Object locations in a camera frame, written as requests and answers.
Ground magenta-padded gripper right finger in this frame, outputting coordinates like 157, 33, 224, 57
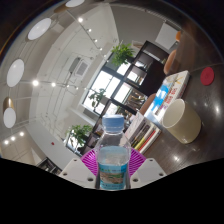
129, 147, 168, 190

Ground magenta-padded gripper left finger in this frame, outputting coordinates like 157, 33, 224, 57
59, 148, 100, 190

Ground clear blue-capped water bottle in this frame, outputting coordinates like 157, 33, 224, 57
94, 114, 133, 192

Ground yellow-spined book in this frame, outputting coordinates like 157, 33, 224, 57
132, 123, 155, 151

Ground green potted plant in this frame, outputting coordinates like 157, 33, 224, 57
109, 43, 135, 67
88, 88, 107, 111
66, 124, 94, 149

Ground cream ceramic cup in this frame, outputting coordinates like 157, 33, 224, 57
161, 98, 203, 145

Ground blue-covered large book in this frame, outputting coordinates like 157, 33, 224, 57
146, 69, 191, 123

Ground dark low shelf unit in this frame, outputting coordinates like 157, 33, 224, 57
79, 40, 171, 158

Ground ceiling track spotlights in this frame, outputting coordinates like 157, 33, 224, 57
3, 16, 104, 146

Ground ceiling air conditioner unit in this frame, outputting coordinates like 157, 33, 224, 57
68, 56, 90, 78

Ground flat round red coaster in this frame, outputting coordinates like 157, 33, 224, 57
200, 66, 216, 86

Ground orange chairs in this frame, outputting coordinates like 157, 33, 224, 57
139, 29, 184, 116

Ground round white ceiling lamps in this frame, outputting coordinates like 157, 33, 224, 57
2, 0, 86, 129

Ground white wall radiator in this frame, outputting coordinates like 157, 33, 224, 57
154, 21, 179, 51

